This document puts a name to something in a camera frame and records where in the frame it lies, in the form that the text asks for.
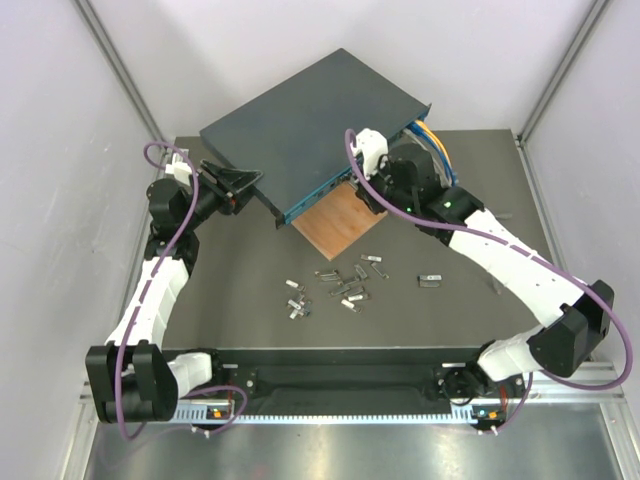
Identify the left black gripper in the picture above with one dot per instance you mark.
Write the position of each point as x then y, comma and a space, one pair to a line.
233, 180

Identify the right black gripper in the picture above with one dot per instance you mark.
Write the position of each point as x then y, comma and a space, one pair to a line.
366, 195

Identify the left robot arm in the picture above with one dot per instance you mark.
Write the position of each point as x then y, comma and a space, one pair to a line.
130, 378

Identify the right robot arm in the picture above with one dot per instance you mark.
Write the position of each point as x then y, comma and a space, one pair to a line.
573, 317

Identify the wooden board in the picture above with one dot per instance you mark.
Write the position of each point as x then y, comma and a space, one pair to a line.
336, 221

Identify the silver SFP module top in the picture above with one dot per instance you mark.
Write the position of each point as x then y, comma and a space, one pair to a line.
371, 258

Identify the black table mat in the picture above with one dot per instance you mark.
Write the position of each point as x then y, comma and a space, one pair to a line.
236, 296

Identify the SFP module pile centre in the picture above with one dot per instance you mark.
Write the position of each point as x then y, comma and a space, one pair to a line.
351, 290

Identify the silver SFP module left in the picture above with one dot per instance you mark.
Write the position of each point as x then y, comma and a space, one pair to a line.
295, 285

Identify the SFP module cluster left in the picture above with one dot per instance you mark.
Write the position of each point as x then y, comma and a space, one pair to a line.
299, 307

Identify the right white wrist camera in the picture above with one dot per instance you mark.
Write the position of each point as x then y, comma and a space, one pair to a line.
370, 146

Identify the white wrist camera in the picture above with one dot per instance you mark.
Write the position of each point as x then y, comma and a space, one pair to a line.
370, 146
179, 169

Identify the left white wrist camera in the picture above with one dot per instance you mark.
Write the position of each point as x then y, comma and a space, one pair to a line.
179, 169

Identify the dark blue network switch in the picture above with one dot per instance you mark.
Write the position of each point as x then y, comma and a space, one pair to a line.
294, 132

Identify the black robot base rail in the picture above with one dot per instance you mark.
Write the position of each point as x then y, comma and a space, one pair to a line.
341, 381

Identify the perforated cable duct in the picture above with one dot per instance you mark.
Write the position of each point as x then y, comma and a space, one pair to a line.
218, 412

